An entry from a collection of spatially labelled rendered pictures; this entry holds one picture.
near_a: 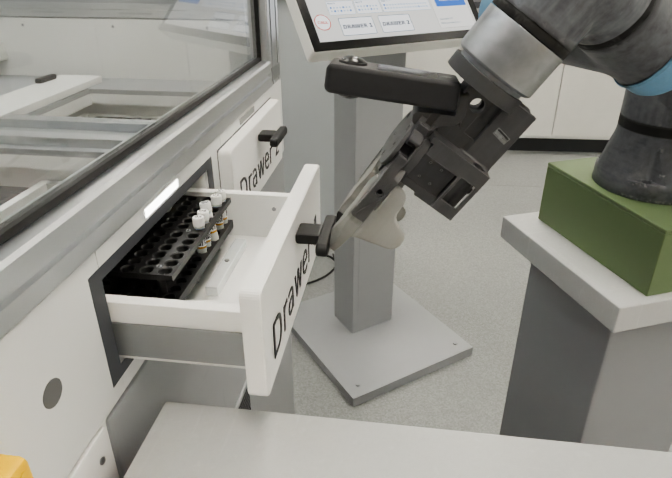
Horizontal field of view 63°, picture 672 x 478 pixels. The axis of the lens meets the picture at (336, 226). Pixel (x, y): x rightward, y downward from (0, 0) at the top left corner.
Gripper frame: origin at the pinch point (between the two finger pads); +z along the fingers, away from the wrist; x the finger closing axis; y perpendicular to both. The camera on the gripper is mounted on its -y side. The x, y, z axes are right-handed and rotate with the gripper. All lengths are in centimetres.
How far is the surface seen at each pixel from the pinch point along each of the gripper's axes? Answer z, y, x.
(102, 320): 12.7, -12.9, -14.0
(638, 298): -8.7, 39.6, 15.1
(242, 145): 9.0, -13.4, 22.4
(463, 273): 56, 79, 145
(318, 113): 44, -4, 164
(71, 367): 13.4, -12.5, -18.9
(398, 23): -9, -2, 94
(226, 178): 11.8, -12.4, 17.1
